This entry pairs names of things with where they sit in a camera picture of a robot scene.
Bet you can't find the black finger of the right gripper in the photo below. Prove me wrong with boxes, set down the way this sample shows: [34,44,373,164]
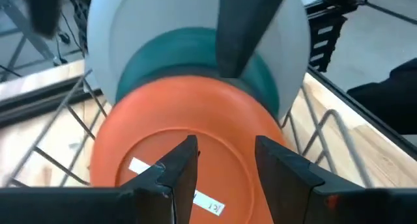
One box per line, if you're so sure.
[216,0,289,78]
[26,0,63,39]

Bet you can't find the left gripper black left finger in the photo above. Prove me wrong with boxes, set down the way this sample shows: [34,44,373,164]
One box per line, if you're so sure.
[0,135,199,224]

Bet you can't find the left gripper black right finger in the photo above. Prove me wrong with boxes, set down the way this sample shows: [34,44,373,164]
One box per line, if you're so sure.
[255,135,417,224]

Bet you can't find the large light blue plate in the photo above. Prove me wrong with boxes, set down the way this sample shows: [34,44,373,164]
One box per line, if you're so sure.
[86,0,311,120]

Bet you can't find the small teal plate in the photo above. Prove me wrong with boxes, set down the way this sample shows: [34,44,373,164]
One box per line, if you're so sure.
[115,27,281,120]

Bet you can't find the small orange plate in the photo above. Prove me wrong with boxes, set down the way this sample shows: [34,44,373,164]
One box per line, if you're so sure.
[90,75,288,224]

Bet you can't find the grey metal bar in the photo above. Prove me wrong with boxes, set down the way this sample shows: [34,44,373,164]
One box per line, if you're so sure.
[0,0,65,72]

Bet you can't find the grey wire dish rack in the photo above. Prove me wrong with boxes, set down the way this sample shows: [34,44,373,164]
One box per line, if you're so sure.
[5,69,374,189]

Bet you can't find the thin black floor cable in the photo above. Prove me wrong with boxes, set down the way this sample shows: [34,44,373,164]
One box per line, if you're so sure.
[360,0,417,25]

